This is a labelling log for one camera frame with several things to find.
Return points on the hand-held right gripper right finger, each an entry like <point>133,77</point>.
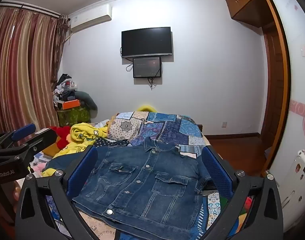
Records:
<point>217,175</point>

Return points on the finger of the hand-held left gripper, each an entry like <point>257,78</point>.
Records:
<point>23,130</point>
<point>42,138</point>

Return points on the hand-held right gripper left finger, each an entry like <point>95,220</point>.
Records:
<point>82,172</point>

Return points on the blue denim jacket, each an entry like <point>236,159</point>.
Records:
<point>142,180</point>

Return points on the pile of clothes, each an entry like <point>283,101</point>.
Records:
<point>63,87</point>

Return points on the brown cardboard piece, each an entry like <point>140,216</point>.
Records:
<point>51,152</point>

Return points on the red plush toy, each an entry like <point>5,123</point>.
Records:
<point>63,132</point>

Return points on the green patterned cloth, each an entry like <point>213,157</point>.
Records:
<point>72,116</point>

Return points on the yellow printed cloth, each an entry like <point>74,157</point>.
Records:
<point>80,135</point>

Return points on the orange box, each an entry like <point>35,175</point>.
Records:
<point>70,104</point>

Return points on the striped red curtain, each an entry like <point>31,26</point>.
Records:
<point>22,67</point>

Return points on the blue patchwork blanket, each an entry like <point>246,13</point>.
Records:
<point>167,130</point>

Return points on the white appliance with stickers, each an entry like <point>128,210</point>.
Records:
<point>297,180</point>

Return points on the yellow object behind bed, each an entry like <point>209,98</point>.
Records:
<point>146,108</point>

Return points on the wooden door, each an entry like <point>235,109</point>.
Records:
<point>275,85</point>

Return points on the white air conditioner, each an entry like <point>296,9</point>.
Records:
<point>90,17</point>

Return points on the wooden overhead cabinet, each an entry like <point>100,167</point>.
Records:
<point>245,2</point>

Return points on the white wall socket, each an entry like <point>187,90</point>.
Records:
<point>224,124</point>

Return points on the white curtain rail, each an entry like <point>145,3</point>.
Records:
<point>30,8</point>

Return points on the small black wall monitor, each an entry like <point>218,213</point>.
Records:
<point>146,67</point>

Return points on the black wall television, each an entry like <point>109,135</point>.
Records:
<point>147,42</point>

